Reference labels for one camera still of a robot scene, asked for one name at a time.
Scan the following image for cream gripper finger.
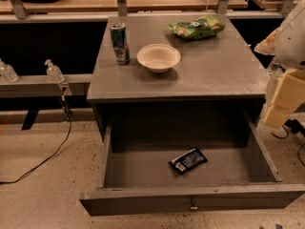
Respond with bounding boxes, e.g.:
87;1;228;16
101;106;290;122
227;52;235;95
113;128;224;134
263;106;291;128
271;69;305;113

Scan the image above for small metal drawer knob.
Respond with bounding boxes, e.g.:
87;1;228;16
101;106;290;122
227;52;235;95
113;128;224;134
190;198;198;211

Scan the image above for clear bottle at left edge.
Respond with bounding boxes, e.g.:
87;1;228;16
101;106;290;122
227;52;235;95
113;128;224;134
0;59;18;82

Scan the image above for dark blue rxbar wrapper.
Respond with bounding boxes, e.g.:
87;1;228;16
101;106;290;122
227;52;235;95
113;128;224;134
169;147;208;175

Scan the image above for black floor cable left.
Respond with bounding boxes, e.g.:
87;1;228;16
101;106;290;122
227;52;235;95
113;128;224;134
0;86;73;185

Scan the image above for black cables on right floor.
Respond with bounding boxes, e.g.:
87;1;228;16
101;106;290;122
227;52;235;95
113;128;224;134
271;119;305;168

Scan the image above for blue silver drink can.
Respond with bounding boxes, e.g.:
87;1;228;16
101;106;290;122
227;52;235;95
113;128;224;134
110;23;130;65

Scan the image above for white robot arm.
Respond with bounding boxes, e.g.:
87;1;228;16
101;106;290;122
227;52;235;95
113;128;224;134
254;0;305;128

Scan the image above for grey cabinet with counter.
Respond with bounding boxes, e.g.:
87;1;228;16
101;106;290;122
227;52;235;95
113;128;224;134
87;13;270;133

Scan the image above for grey low shelf left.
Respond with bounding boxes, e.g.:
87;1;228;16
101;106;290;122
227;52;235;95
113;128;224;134
0;74;92;98

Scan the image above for white paper bowl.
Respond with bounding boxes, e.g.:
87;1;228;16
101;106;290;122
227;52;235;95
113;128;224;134
137;44;181;73

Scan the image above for green chip bag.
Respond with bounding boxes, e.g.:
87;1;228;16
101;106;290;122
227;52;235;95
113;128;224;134
168;15;225;40

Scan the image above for wooden table behind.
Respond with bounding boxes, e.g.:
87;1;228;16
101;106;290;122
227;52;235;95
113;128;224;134
23;0;220;13

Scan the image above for clear pump sanitizer bottle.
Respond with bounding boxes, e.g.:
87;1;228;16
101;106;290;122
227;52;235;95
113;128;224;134
45;59;65;83

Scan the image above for open grey top drawer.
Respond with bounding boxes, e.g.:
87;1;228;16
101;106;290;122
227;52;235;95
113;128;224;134
80;110;304;216

